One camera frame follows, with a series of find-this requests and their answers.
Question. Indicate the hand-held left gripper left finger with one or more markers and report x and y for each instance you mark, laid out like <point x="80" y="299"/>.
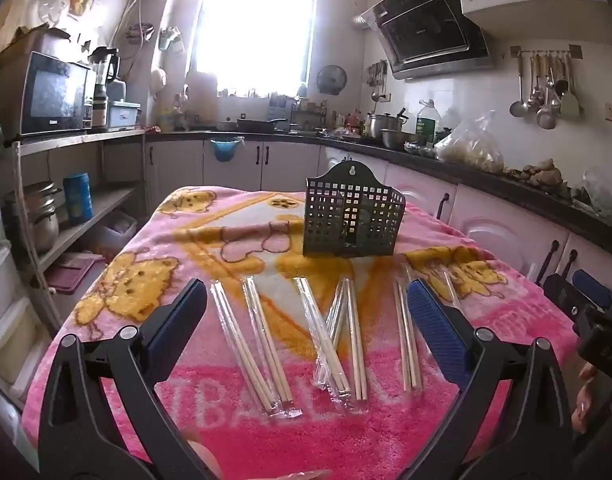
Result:
<point x="178" y="325"/>

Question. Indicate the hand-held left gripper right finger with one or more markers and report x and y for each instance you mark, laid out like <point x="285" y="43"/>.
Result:
<point x="436" y="330"/>

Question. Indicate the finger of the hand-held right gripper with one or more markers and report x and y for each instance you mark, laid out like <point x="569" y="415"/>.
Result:
<point x="593" y="287"/>
<point x="561" y="295"/>

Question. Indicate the set of wooden chopsticks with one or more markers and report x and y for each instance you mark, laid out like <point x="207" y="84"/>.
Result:
<point x="358" y="360"/>

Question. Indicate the black mesh utensil holder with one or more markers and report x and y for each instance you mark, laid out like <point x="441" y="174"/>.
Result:
<point x="353" y="240"/>

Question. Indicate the row of hanging steel utensils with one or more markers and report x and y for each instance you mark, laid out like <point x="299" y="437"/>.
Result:
<point x="546" y="110"/>

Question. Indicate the person's right hand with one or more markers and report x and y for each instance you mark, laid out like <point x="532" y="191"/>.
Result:
<point x="583" y="400"/>

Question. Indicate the person's left hand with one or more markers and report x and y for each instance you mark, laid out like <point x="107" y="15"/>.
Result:
<point x="206" y="462"/>

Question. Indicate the black kitchen countertop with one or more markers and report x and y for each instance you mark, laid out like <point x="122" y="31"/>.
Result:
<point x="561" y="202"/>

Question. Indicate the bag of green vegetables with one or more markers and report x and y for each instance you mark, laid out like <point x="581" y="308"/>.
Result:
<point x="593" y="192"/>

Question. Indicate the white lower kitchen cabinets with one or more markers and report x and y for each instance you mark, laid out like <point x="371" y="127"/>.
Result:
<point x="496" y="215"/>

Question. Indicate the white storage container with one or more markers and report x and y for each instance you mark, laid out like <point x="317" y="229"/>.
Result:
<point x="113" y="232"/>

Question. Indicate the purple tray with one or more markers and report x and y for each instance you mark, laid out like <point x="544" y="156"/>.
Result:
<point x="73" y="275"/>

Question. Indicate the pile of ginger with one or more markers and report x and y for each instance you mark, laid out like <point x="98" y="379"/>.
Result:
<point x="541" y="172"/>

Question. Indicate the pink printed blanket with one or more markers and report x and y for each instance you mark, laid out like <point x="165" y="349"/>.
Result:
<point x="266" y="425"/>

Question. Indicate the blue canister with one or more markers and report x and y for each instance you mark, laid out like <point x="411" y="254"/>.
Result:
<point x="78" y="200"/>

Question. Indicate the clear plastic bag of food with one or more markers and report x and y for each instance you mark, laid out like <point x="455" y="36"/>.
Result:
<point x="471" y="150"/>

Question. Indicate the stacked steel pots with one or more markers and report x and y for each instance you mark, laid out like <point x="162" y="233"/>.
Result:
<point x="38" y="220"/>

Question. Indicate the blue hanging bin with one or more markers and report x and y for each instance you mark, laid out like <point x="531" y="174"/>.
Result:
<point x="225" y="151"/>

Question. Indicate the foil package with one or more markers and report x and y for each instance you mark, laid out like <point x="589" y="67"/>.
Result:
<point x="418" y="150"/>

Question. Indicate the plastic drawer unit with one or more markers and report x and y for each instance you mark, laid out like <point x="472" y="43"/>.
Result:
<point x="3" y="270"/>

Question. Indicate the steel bowl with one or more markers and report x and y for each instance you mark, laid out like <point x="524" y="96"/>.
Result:
<point x="396" y="139"/>

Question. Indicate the large clear oil bottle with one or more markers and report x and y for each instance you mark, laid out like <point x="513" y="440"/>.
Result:
<point x="427" y="125"/>

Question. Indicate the steel pot with lid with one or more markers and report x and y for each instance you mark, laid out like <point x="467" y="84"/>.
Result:
<point x="383" y="125"/>

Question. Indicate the metal shelf rack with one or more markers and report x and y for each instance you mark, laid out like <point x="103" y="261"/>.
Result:
<point x="76" y="137"/>

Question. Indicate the grey-blue plastic box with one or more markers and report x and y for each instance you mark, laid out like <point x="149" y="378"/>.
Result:
<point x="123" y="115"/>

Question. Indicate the white round hanging scoop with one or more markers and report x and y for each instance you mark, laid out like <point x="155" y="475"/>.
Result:
<point x="158" y="80"/>

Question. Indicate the spice rack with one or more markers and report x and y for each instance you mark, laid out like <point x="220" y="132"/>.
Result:
<point x="308" y="115"/>

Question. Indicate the small hanging kitchen tools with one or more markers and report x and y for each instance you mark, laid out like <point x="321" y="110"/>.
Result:
<point x="378" y="77"/>

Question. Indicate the black microwave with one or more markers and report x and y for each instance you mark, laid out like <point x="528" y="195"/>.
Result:
<point x="56" y="95"/>

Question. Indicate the blender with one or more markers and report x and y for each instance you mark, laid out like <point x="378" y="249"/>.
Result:
<point x="103" y="67"/>

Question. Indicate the green hanging holder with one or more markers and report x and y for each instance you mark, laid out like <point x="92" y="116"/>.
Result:
<point x="168" y="40"/>

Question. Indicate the black range hood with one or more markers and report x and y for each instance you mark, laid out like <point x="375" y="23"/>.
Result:
<point x="426" y="25"/>

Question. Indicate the bright kitchen window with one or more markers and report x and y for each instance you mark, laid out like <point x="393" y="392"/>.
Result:
<point x="256" y="30"/>

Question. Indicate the cardboard box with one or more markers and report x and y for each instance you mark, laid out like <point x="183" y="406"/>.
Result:
<point x="21" y="45"/>

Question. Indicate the clear round lid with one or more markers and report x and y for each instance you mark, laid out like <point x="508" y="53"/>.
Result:
<point x="55" y="5"/>

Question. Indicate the black wall fan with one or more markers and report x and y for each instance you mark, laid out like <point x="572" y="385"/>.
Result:
<point x="331" y="80"/>

